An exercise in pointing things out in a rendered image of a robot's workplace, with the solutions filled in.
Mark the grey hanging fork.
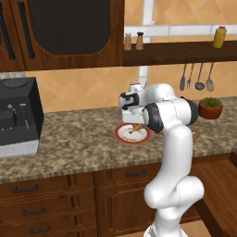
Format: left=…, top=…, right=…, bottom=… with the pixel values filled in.
left=186, top=63, right=195, bottom=91

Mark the brown shaker white cap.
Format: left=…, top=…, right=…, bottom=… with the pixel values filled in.
left=123, top=31, right=133, bottom=52

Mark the red rimmed white plate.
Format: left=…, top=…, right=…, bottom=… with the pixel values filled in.
left=113, top=122, right=153, bottom=146

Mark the wood cupboard door mesh panel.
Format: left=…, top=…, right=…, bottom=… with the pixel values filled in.
left=9, top=0, right=126, bottom=72

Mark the grey hanging spatula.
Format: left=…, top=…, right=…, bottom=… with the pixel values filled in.
left=179, top=63, right=188, bottom=92

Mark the brown shaker black cap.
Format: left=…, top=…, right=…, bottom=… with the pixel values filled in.
left=135, top=31, right=145, bottom=51

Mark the black coffee machine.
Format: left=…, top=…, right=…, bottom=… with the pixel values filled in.
left=0, top=76, right=45, bottom=159

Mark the grey hanging ladle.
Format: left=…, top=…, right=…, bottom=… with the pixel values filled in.
left=194, top=62, right=206, bottom=92

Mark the brown chicken drumstick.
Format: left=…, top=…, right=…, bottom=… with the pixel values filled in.
left=128, top=123, right=143, bottom=134

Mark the dark wooden wall shelf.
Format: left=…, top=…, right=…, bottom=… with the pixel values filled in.
left=122, top=40, right=237, bottom=68

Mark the grey hanging slotted turner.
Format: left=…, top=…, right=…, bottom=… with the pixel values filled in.
left=206, top=62, right=216, bottom=93

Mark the yellow bottle red cap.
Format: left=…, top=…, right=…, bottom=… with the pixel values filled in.
left=212, top=25, right=228, bottom=49

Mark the dark wood cupboard door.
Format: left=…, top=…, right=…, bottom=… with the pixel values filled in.
left=0, top=0, right=26, bottom=72

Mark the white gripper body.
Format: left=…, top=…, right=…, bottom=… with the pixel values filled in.
left=121, top=106, right=147, bottom=125

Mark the brown wooden cutting board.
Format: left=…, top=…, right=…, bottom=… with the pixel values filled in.
left=187, top=124, right=201, bottom=142

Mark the wooden drawer front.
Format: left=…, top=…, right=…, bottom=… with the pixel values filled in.
left=0, top=192, right=97, bottom=222
left=0, top=212, right=98, bottom=237
left=0, top=174, right=95, bottom=200
left=106, top=162, right=163, bottom=183

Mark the black cupboard door handle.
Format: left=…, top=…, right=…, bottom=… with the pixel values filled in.
left=0, top=11, right=16, bottom=61
left=18, top=1, right=36, bottom=60

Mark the wooden base cupboard door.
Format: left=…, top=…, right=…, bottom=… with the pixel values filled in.
left=96, top=180, right=162, bottom=237

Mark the green plant in red pot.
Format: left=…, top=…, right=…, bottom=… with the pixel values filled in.
left=197, top=96, right=224, bottom=121

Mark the black drawer handle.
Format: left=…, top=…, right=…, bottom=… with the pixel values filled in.
left=125, top=168, right=148, bottom=178
left=12, top=183, right=39, bottom=194
left=29, top=225, right=52, bottom=235
left=20, top=206, right=46, bottom=217

